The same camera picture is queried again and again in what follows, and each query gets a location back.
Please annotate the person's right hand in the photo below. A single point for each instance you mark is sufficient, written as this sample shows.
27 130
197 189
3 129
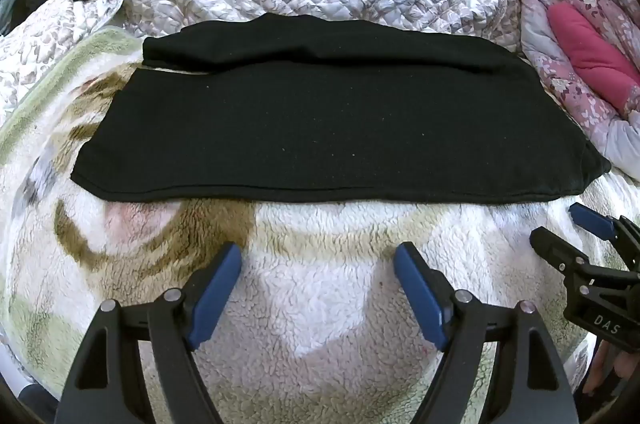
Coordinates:
612 366

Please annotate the cat print fleece blanket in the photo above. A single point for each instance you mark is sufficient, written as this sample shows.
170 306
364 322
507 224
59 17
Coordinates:
325 329

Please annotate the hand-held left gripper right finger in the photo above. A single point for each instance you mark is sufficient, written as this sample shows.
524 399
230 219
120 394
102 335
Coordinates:
420 299

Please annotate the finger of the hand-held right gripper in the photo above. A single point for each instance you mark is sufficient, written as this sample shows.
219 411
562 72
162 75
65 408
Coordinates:
555 249
592 220

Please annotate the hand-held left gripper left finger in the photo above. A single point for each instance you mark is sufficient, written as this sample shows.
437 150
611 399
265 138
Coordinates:
216 293

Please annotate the black pants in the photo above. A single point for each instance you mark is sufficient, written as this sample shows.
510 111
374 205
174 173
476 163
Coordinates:
325 129

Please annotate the pink floral comforter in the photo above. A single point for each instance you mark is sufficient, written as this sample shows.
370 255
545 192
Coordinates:
590 4

